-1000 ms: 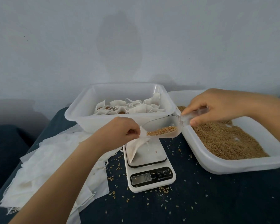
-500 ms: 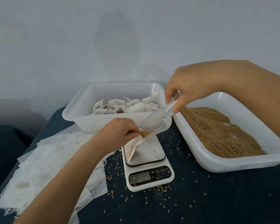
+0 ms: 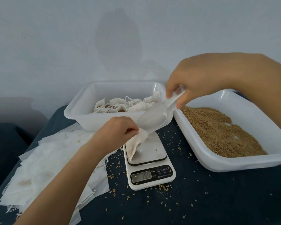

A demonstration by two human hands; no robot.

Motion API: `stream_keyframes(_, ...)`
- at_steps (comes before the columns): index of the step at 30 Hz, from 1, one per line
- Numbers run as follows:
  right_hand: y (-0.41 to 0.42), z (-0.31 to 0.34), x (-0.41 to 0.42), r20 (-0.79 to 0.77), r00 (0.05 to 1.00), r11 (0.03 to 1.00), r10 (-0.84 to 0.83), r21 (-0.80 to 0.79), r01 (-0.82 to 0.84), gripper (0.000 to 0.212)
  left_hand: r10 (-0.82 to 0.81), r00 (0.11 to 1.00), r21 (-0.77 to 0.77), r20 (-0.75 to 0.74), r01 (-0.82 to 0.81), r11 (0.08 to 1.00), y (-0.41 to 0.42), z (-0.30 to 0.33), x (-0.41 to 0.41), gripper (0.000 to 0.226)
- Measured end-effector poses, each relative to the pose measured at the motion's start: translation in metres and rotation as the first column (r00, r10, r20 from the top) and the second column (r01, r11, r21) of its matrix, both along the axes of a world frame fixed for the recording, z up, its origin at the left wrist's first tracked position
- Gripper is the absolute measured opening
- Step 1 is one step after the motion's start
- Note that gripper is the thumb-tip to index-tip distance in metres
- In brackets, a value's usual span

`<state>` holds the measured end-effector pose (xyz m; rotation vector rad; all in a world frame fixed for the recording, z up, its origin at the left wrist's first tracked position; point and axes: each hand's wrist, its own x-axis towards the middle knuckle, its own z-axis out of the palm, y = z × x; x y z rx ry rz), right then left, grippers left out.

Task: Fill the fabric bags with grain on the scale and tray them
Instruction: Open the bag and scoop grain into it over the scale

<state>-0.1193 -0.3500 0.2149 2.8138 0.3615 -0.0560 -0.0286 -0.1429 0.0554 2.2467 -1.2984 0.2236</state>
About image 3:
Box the pile of white bags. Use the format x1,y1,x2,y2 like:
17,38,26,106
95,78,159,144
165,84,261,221
0,123,121,225

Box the white digital kitchen scale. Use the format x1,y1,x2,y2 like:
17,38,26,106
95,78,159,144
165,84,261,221
123,132,177,191

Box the dark blue tablecloth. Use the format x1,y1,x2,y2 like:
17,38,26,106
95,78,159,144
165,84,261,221
0,105,281,225
0,122,38,200

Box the brown grain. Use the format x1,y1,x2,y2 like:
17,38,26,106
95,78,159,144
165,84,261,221
180,106,269,158

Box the white tray of grain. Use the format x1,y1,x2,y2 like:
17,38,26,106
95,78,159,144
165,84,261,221
173,89,281,173

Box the white mesh bag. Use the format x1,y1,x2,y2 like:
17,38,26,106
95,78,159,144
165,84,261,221
125,126,150,162

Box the white plastic tub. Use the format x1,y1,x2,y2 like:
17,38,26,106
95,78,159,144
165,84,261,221
64,81,174,133

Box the person's left hand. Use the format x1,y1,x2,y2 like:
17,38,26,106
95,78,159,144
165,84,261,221
88,116,140,156

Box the clear plastic scoop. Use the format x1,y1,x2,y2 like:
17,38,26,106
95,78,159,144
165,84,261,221
137,87,188,135

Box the person's left forearm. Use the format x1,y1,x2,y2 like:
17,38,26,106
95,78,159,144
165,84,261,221
14,143,108,225

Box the person's right hand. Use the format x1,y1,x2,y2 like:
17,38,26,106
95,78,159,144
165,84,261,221
166,55,240,110

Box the person's right forearm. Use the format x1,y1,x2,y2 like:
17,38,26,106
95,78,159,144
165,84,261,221
229,52,281,139

